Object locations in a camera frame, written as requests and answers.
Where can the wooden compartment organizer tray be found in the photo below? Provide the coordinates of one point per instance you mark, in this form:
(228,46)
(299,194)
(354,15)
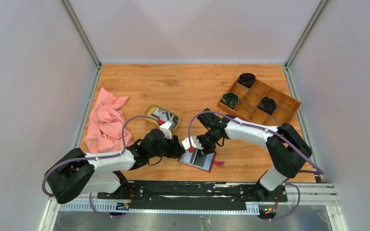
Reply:
(287,106)

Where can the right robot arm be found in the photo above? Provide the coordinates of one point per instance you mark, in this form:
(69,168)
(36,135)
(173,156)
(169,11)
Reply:
(287,149)

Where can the black tape roll right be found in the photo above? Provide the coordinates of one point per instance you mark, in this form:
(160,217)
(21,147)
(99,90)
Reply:
(268,105)

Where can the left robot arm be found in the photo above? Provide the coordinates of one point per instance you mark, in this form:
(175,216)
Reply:
(80,173)

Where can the white magnetic stripe card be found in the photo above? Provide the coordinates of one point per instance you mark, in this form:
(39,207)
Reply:
(189,157)

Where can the oval wooden tray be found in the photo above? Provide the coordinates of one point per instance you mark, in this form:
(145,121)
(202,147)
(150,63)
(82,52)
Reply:
(153,106)

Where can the aluminium frame rail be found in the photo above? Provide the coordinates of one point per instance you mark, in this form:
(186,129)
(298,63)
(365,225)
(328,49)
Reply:
(297,193)

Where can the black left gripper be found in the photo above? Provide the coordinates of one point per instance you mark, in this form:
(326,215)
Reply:
(175,149)

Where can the black tape roll left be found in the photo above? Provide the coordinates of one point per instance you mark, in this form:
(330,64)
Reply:
(230,99)

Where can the black tape roll top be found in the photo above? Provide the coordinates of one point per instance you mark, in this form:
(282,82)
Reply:
(246,79)

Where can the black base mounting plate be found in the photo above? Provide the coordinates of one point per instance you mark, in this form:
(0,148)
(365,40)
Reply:
(194,195)

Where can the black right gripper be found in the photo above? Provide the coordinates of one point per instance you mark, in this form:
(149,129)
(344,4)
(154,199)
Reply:
(206,149)

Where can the red leather card holder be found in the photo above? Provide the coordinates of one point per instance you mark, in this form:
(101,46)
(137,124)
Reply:
(215,163)

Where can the black credit card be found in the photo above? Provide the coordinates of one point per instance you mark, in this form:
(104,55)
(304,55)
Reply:
(205,164)

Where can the black tape roll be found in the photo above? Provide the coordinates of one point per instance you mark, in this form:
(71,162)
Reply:
(246,79)
(230,99)
(268,105)

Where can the pink cloth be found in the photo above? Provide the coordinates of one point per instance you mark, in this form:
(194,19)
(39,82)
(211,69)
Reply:
(106,121)

